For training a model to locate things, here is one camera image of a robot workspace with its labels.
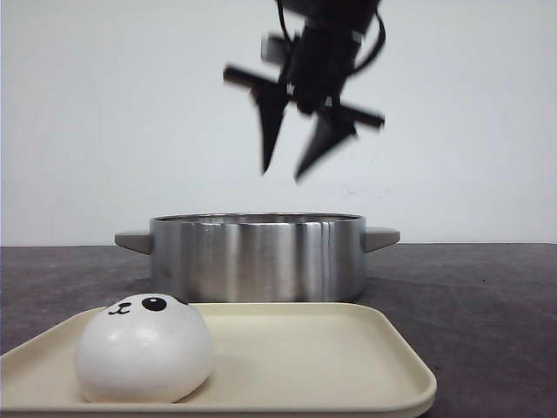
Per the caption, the black cable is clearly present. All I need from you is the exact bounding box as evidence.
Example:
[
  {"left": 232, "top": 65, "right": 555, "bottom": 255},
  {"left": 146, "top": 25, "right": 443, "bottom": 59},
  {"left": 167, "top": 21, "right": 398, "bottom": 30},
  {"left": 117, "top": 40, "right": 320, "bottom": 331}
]
[{"left": 347, "top": 10, "right": 387, "bottom": 79}]

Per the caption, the panda bun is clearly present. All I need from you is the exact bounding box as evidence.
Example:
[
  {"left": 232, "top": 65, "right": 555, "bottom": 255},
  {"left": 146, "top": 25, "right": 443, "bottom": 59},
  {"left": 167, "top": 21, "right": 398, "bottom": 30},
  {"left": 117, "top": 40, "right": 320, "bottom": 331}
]
[{"left": 75, "top": 293, "right": 215, "bottom": 403}]

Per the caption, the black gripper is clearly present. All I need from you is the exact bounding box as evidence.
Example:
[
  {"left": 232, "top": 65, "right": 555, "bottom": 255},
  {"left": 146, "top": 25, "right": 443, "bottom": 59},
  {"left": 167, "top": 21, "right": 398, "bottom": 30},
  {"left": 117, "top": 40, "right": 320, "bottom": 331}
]
[{"left": 223, "top": 24, "right": 385, "bottom": 181}]

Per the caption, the stainless steel steamer pot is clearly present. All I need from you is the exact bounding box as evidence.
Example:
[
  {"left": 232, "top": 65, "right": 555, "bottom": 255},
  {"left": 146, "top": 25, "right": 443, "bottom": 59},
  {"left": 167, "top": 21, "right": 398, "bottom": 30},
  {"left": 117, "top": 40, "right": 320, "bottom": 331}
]
[{"left": 114, "top": 212, "right": 400, "bottom": 302}]

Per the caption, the cream plastic tray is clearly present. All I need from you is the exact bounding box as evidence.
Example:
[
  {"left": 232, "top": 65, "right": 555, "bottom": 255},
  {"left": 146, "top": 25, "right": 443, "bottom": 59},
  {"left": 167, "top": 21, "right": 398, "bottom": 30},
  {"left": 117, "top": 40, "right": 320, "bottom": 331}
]
[{"left": 1, "top": 303, "right": 437, "bottom": 417}]

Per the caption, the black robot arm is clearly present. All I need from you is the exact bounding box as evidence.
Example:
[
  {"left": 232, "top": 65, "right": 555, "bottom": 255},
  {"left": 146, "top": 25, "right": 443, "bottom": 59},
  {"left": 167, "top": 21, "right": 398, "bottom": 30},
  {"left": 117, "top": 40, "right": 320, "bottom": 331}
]
[{"left": 223, "top": 1, "right": 386, "bottom": 179}]

